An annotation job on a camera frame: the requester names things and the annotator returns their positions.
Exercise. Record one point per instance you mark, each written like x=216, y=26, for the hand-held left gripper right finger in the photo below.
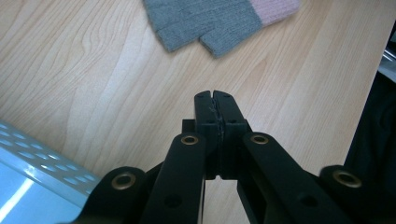
x=229, y=115

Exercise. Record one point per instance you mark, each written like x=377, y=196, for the dark cloth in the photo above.
x=373, y=133

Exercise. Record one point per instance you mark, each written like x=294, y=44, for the metal rail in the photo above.
x=388, y=60

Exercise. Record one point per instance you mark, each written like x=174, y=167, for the light blue plastic basket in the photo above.
x=34, y=183

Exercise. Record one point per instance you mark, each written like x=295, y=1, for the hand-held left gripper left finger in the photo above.
x=206, y=118

